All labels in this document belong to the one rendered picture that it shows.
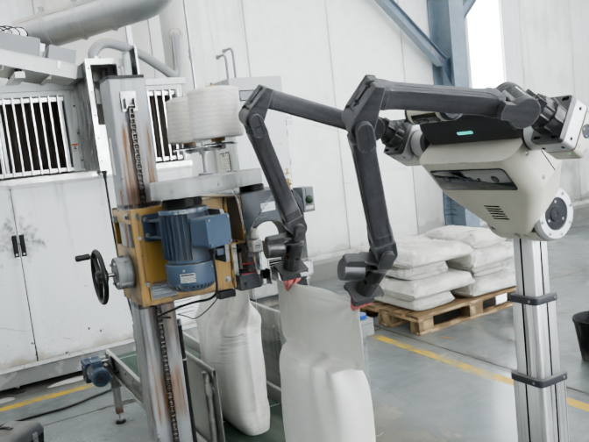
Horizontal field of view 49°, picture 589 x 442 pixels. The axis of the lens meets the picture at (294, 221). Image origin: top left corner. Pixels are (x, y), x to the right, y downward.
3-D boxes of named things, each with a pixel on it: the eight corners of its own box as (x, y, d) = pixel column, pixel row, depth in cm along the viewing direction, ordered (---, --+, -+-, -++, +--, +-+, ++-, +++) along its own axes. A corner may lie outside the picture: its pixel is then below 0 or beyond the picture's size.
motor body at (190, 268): (225, 286, 195) (215, 204, 192) (178, 296, 188) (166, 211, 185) (207, 280, 208) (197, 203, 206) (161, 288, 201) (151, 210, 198)
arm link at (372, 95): (364, 84, 134) (350, 67, 143) (350, 142, 142) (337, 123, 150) (546, 98, 147) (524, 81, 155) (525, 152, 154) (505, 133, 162)
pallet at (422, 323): (527, 301, 534) (526, 284, 533) (420, 336, 473) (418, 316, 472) (455, 289, 604) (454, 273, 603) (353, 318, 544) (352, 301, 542)
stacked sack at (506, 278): (533, 286, 532) (531, 267, 531) (474, 302, 501) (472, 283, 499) (493, 279, 570) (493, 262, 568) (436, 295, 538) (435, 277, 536)
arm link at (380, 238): (376, 120, 140) (361, 100, 148) (351, 128, 139) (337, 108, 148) (401, 265, 165) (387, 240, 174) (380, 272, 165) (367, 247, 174)
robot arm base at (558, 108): (547, 101, 162) (533, 145, 160) (527, 86, 158) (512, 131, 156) (577, 96, 154) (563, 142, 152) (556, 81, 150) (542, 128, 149)
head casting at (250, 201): (309, 260, 233) (301, 178, 229) (248, 273, 221) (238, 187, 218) (272, 253, 259) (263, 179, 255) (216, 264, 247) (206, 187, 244)
